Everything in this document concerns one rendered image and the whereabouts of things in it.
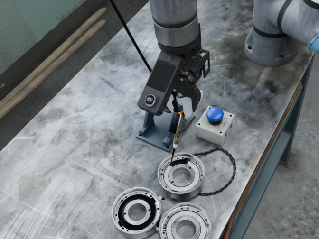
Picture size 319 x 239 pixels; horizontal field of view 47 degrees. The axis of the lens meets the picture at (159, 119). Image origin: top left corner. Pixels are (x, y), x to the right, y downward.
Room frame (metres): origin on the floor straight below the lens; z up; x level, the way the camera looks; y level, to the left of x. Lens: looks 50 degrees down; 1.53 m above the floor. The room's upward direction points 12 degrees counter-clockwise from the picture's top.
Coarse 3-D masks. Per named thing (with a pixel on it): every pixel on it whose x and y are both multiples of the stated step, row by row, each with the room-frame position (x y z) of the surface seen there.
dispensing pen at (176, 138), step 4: (176, 112) 0.49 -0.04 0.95; (172, 116) 0.49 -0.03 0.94; (176, 116) 0.49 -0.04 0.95; (172, 120) 0.49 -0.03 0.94; (176, 120) 0.48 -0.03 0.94; (172, 124) 0.48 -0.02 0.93; (176, 124) 0.48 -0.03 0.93; (172, 128) 0.48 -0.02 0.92; (176, 128) 0.47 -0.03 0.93; (172, 132) 0.47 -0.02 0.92; (176, 136) 0.47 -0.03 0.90; (176, 140) 0.47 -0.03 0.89; (176, 144) 0.47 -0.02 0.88; (172, 152) 0.46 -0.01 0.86; (172, 156) 0.45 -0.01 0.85
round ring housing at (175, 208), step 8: (176, 208) 0.34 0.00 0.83; (184, 208) 0.34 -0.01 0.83; (192, 208) 0.33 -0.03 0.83; (200, 208) 0.33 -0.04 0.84; (168, 216) 0.33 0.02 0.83; (184, 216) 0.32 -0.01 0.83; (200, 216) 0.32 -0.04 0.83; (208, 216) 0.31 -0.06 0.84; (160, 224) 0.31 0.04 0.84; (176, 224) 0.31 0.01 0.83; (184, 224) 0.31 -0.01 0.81; (192, 224) 0.31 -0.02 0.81; (208, 224) 0.30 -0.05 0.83; (160, 232) 0.29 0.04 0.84; (176, 232) 0.29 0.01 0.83; (200, 232) 0.29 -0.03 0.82; (208, 232) 0.28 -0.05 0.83
